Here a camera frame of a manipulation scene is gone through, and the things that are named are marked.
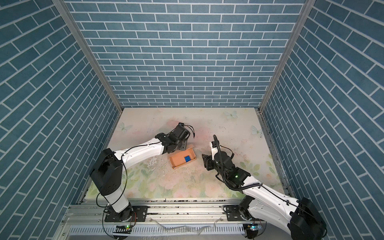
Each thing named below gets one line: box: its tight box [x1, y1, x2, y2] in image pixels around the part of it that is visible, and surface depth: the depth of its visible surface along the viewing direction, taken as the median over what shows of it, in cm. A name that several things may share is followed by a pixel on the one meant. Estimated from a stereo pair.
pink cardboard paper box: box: [169, 147, 197, 169], surface depth 93 cm
